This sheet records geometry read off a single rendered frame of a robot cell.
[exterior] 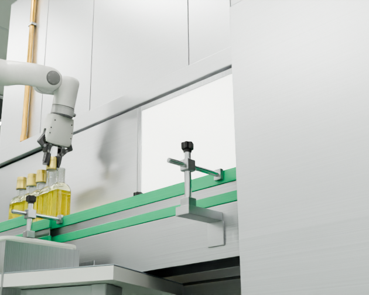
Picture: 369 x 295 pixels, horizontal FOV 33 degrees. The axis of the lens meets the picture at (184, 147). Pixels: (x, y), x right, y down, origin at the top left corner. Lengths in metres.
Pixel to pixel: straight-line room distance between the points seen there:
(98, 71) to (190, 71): 0.51
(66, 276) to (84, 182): 0.73
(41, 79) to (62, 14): 0.66
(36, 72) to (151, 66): 0.37
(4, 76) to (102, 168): 0.43
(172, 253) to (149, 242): 0.09
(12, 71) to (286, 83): 1.11
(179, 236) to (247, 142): 0.40
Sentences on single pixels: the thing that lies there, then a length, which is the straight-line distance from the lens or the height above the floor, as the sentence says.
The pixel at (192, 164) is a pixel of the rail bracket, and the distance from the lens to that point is 1.40.
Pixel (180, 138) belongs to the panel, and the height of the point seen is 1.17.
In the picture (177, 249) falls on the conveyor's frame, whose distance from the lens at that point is 1.52.
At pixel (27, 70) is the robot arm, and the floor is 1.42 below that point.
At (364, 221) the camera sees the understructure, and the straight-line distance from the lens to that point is 1.03.
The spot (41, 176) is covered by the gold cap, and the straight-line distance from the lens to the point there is 2.16.
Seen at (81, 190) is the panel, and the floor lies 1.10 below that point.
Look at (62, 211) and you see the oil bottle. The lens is 2.02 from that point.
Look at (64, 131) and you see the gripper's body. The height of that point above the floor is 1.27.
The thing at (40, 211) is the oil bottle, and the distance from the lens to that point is 2.08.
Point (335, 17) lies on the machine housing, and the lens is 1.17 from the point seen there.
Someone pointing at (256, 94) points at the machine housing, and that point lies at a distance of 1.22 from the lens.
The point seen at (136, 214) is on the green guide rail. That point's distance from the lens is 1.68.
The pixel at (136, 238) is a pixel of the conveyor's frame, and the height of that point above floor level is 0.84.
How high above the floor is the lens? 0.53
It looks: 19 degrees up
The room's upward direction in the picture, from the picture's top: 1 degrees counter-clockwise
